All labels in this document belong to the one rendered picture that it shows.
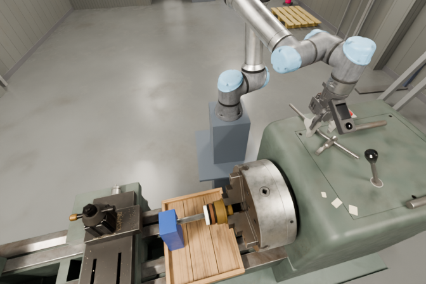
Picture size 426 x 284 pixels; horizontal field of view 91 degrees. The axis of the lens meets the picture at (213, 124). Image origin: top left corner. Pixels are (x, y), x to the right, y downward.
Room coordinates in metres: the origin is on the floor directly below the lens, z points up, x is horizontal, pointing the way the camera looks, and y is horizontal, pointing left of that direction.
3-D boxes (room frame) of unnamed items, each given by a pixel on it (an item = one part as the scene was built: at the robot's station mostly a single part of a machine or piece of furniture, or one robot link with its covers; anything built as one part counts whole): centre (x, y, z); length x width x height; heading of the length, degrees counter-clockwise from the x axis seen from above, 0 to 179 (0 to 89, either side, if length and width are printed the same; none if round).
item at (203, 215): (0.28, 0.09, 1.08); 0.13 x 0.07 x 0.07; 102
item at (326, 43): (0.61, -0.34, 1.57); 0.11 x 0.11 x 0.08; 28
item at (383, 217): (0.44, -0.55, 1.06); 0.59 x 0.48 x 0.39; 102
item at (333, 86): (0.53, -0.40, 1.49); 0.08 x 0.08 x 0.05
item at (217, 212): (0.30, -0.02, 1.08); 0.09 x 0.09 x 0.09; 12
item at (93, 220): (0.29, 0.43, 1.13); 0.08 x 0.08 x 0.03
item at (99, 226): (0.28, 0.43, 1.07); 0.07 x 0.07 x 0.10; 12
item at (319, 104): (0.53, -0.40, 1.41); 0.09 x 0.08 x 0.12; 12
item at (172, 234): (0.26, 0.17, 1.00); 0.08 x 0.06 x 0.23; 12
